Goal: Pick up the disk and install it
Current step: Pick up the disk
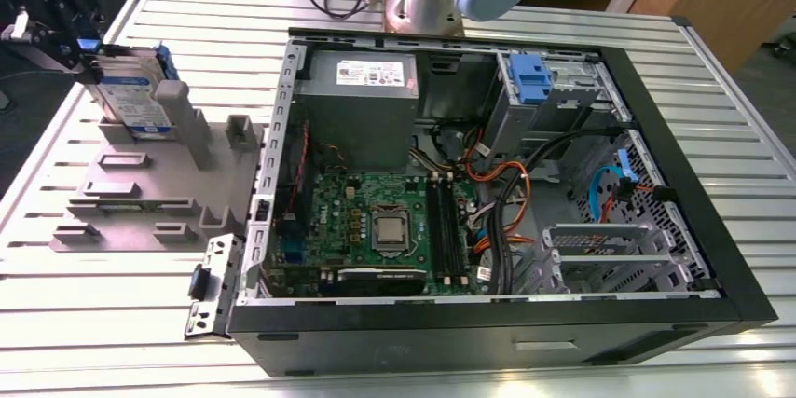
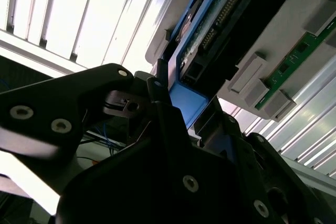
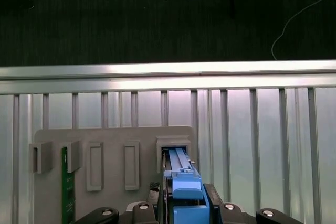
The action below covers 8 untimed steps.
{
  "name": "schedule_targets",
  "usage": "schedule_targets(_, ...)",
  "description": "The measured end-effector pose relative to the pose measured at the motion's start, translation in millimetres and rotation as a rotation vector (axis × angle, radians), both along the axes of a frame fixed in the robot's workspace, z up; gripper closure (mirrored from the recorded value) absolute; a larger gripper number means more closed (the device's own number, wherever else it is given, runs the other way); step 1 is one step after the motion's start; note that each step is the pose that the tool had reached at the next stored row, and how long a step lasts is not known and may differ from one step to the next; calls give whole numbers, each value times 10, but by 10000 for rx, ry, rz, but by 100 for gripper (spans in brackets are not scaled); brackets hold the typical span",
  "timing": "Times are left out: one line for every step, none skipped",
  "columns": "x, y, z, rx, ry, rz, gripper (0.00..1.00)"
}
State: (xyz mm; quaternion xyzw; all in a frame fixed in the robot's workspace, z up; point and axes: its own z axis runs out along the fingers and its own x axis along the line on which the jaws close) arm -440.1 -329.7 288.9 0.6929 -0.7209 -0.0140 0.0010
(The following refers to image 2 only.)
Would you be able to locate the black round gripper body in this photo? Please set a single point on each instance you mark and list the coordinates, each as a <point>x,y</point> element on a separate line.
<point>131,195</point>

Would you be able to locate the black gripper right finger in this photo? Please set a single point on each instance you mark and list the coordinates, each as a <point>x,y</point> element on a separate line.
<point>275,182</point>

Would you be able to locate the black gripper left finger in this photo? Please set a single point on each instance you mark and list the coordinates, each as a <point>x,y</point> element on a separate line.
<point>52,103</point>

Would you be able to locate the hard disk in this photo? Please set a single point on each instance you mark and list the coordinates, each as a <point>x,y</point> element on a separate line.
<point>191,103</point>

